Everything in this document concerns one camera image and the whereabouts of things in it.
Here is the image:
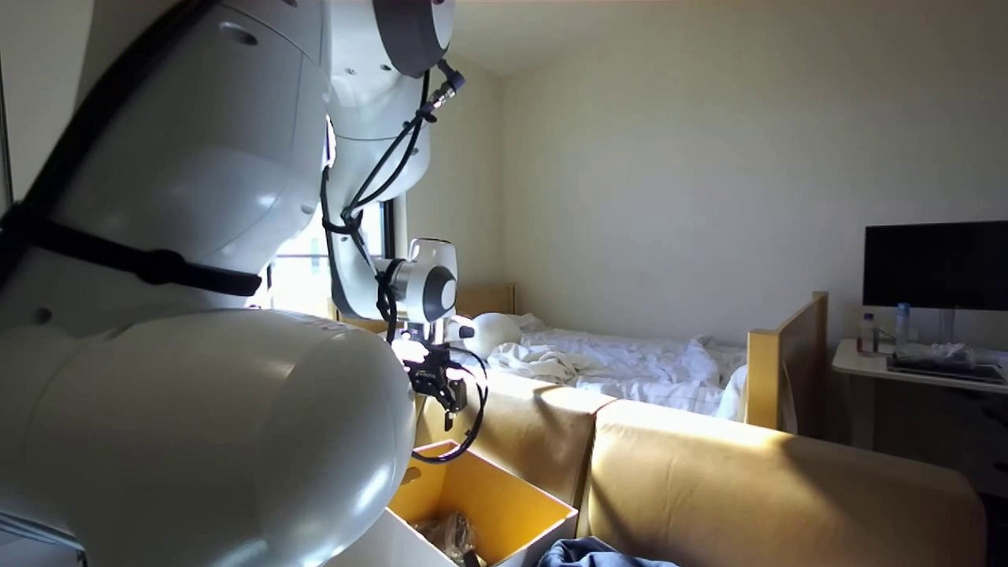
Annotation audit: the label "tan leather couch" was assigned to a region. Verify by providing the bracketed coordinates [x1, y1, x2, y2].
[419, 365, 988, 567]

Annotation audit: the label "white pillow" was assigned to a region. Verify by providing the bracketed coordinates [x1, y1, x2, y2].
[460, 307, 548, 359]

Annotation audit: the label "black framed window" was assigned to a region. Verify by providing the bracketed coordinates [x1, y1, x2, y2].
[262, 194, 409, 318]

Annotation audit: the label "dark keyboard on desk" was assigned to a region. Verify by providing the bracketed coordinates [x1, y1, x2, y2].
[885, 342, 1003, 383]

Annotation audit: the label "rumpled white bed sheets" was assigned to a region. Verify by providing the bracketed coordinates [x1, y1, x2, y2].
[484, 325, 751, 423]

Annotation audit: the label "white desk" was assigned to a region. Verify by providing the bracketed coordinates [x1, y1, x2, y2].
[828, 336, 1008, 497]

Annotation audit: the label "clear bottle on desk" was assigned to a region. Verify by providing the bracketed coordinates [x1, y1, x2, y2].
[854, 307, 883, 357]

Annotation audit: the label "open cardboard box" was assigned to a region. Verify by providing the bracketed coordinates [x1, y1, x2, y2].
[387, 437, 580, 567]

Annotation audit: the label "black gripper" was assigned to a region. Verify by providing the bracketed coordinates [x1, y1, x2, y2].
[402, 341, 472, 414]

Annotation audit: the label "black computer monitor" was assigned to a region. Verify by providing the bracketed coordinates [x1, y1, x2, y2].
[860, 217, 1008, 312]

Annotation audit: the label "black strap on arm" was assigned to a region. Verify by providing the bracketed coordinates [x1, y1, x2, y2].
[0, 0, 263, 300]

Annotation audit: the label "black hooded sweatshirt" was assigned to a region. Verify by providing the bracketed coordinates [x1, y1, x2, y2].
[533, 536, 679, 567]

